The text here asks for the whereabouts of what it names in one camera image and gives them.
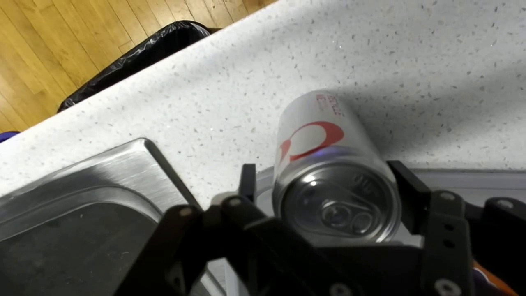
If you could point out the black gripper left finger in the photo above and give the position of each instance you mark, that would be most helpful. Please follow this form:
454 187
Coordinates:
219 252

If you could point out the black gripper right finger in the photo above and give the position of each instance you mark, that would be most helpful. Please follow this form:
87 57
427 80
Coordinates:
445 247

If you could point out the silver soda can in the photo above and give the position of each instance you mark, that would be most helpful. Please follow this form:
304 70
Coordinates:
329 165

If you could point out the stainless steel sink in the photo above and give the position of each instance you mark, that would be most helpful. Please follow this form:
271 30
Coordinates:
71 231

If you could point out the black trash bin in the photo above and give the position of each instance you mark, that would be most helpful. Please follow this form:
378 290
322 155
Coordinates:
141 60

